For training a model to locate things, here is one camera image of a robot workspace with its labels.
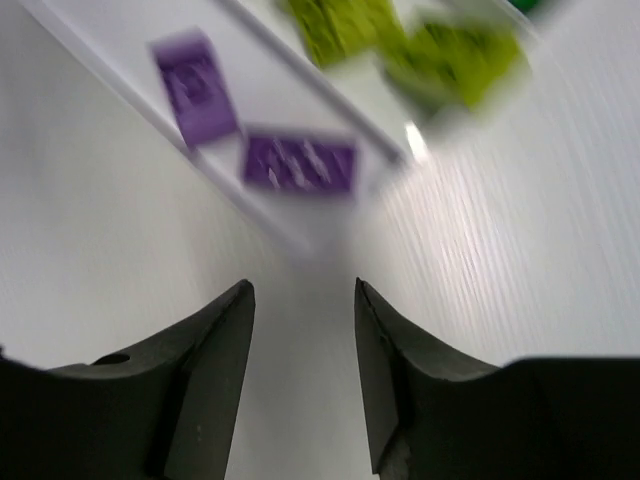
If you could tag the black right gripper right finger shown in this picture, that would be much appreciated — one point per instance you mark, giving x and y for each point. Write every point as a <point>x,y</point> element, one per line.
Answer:
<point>434,412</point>

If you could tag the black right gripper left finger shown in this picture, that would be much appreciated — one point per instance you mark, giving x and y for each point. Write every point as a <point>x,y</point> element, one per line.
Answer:
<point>162,408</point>

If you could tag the purple lego brick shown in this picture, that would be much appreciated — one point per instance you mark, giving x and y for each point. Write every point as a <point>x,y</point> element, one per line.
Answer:
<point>299,162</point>

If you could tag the purple sloped printed brick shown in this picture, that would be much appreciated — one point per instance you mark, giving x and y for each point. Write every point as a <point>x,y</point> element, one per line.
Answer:
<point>195,87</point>

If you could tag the lime lego brick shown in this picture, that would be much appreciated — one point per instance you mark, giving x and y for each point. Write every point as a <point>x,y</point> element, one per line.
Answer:
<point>442,61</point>
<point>333,31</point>

